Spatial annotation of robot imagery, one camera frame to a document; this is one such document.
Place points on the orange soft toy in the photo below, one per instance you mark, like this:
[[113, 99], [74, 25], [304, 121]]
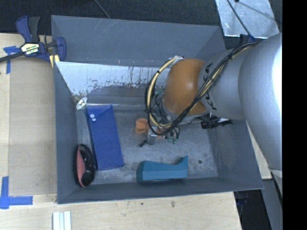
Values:
[[141, 126]]

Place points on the teal angled block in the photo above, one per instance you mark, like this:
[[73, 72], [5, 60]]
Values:
[[160, 171]]

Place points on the blue flat box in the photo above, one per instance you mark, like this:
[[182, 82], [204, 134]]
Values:
[[104, 138]]

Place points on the black and red oval brush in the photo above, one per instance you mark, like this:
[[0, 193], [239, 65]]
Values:
[[84, 166]]

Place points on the clear glass piece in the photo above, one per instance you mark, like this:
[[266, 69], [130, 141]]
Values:
[[81, 103]]

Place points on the grey metal bin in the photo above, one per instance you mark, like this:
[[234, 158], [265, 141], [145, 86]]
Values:
[[134, 42]]

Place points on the pale wood board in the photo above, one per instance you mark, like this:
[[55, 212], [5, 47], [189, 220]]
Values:
[[31, 128]]

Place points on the black cylinder on white bracket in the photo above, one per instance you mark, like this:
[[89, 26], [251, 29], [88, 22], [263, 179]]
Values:
[[212, 124]]

